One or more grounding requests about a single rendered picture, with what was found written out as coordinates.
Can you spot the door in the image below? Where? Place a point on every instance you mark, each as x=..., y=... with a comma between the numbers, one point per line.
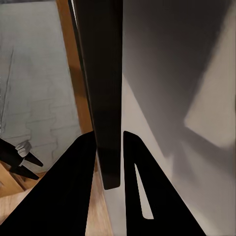
x=42, y=93

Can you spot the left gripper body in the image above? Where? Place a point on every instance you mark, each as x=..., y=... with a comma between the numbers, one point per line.
x=9, y=155

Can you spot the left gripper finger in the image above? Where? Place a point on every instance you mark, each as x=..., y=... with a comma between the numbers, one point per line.
x=23, y=171
x=33, y=159

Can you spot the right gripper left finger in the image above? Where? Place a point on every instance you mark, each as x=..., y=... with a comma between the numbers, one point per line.
x=58, y=204

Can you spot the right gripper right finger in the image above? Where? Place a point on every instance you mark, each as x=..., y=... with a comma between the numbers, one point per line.
x=171, y=216

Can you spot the poster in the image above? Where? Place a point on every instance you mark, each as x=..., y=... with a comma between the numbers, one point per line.
x=97, y=27

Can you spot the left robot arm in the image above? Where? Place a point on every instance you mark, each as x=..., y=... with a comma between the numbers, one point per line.
x=14, y=156

